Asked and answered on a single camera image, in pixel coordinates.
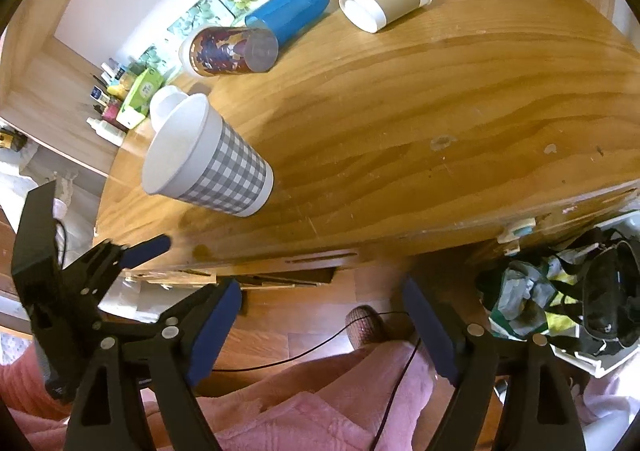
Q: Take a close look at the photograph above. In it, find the green tissue pack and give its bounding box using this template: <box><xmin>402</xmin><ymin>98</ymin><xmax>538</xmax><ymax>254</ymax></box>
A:
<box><xmin>116</xmin><ymin>68</ymin><xmax>166</xmax><ymax>129</ymax></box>

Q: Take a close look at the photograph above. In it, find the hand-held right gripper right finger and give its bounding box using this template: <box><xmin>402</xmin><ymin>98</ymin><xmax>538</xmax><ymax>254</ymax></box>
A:
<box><xmin>401</xmin><ymin>276</ymin><xmax>587</xmax><ymax>451</ymax></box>

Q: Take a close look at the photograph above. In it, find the green white plastic bag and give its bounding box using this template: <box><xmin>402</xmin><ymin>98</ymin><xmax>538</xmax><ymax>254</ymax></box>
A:
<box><xmin>475</xmin><ymin>256</ymin><xmax>586</xmax><ymax>339</ymax></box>

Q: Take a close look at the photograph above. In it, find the blue plastic cup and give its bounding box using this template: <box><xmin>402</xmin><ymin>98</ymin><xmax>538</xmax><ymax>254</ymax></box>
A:
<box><xmin>244</xmin><ymin>0</ymin><xmax>331</xmax><ymax>46</ymax></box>

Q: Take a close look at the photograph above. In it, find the pink fleece robe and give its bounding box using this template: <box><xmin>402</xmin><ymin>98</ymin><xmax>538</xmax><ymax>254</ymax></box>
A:
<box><xmin>5</xmin><ymin>341</ymin><xmax>506</xmax><ymax>451</ymax></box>

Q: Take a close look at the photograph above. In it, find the white teal drawer knob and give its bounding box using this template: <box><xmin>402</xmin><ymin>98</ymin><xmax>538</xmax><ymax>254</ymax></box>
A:
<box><xmin>500</xmin><ymin>218</ymin><xmax>537</xmax><ymax>254</ymax></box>

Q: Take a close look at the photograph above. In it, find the thin black cable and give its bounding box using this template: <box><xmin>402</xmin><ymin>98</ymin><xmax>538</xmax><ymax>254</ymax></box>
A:
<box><xmin>210</xmin><ymin>311</ymin><xmax>423</xmax><ymax>451</ymax></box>

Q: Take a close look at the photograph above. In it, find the small white cup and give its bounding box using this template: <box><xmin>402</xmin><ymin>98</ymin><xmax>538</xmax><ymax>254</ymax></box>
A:
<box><xmin>149</xmin><ymin>85</ymin><xmax>190</xmax><ymax>129</ymax></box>

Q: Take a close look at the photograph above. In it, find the purple gold printed cup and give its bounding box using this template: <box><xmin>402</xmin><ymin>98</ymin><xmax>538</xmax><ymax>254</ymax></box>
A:
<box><xmin>179</xmin><ymin>26</ymin><xmax>279</xmax><ymax>78</ymax></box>

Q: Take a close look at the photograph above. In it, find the grey checkered paper cup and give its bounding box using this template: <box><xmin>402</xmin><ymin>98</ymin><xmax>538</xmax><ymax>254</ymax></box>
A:
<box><xmin>141</xmin><ymin>93</ymin><xmax>275</xmax><ymax>218</ymax></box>

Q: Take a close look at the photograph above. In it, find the pale pink white cloth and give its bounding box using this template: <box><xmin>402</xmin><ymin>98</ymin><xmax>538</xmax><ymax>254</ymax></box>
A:
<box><xmin>575</xmin><ymin>371</ymin><xmax>640</xmax><ymax>451</ymax></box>

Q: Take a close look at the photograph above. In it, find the person's left forearm pink sleeve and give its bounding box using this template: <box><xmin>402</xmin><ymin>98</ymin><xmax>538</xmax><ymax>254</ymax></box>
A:
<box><xmin>0</xmin><ymin>338</ymin><xmax>71</xmax><ymax>432</ymax></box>

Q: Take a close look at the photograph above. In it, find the wooden table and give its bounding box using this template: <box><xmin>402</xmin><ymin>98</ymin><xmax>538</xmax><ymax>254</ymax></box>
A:
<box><xmin>92</xmin><ymin>0</ymin><xmax>640</xmax><ymax>292</ymax></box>

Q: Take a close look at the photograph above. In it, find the knitted brown slipper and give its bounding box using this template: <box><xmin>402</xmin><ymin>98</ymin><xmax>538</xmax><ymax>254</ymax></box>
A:
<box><xmin>345</xmin><ymin>305</ymin><xmax>393</xmax><ymax>351</ymax></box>

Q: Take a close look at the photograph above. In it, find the black backpack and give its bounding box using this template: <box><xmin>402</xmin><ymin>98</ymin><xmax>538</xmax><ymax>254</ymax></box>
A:
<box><xmin>582</xmin><ymin>228</ymin><xmax>640</xmax><ymax>347</ymax></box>

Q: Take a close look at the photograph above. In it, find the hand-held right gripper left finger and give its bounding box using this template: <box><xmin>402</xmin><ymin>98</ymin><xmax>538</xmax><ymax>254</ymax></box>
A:
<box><xmin>62</xmin><ymin>278</ymin><xmax>244</xmax><ymax>451</ymax></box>

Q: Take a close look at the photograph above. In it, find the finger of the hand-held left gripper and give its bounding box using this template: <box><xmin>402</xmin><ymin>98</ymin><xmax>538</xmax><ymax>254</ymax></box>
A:
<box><xmin>96</xmin><ymin>302</ymin><xmax>182</xmax><ymax>340</ymax></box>
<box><xmin>64</xmin><ymin>233</ymin><xmax>173</xmax><ymax>306</ymax></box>

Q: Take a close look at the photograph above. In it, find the white lace cloth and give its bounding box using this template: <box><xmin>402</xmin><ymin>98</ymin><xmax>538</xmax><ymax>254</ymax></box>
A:
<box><xmin>0</xmin><ymin>141</ymin><xmax>101</xmax><ymax>252</ymax></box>

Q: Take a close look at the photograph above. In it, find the cluster of cosmetic bottles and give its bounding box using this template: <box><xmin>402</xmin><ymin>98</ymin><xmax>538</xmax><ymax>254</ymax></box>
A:
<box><xmin>85</xmin><ymin>56</ymin><xmax>151</xmax><ymax>148</ymax></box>

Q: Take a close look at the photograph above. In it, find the black and green bag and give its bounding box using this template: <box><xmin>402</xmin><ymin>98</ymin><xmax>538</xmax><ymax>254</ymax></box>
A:
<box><xmin>550</xmin><ymin>216</ymin><xmax>640</xmax><ymax>377</ymax></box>

